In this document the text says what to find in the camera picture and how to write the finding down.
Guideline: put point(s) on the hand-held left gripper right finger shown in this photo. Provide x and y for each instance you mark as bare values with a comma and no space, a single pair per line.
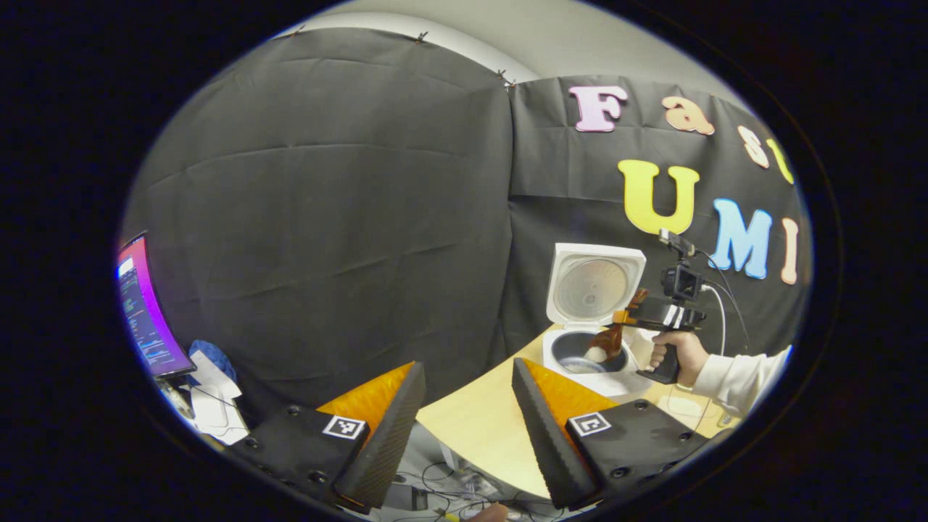
544,442

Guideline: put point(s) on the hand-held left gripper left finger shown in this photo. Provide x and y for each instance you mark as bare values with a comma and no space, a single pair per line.
388,442

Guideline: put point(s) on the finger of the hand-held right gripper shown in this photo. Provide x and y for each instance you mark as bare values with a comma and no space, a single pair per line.
625,317

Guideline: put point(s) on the brown wooden spoon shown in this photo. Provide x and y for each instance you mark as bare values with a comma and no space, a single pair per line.
609,341

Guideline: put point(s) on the white rice cooker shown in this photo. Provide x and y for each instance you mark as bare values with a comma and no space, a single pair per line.
591,290

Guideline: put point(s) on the white paper sheets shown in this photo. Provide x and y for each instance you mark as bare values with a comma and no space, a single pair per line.
217,413

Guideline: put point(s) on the blue cloth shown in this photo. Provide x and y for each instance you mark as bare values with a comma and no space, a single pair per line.
214,357

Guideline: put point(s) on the black backdrop cloth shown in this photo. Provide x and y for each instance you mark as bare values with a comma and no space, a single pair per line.
326,217

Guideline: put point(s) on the computer monitor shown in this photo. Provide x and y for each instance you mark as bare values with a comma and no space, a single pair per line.
148,312

